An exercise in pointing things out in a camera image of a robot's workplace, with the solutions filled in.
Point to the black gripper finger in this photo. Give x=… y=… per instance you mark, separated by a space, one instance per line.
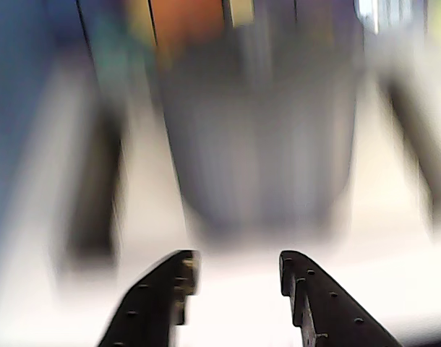
x=152 y=307
x=332 y=311

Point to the gray cooking pot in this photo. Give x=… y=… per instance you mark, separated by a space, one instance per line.
x=260 y=144

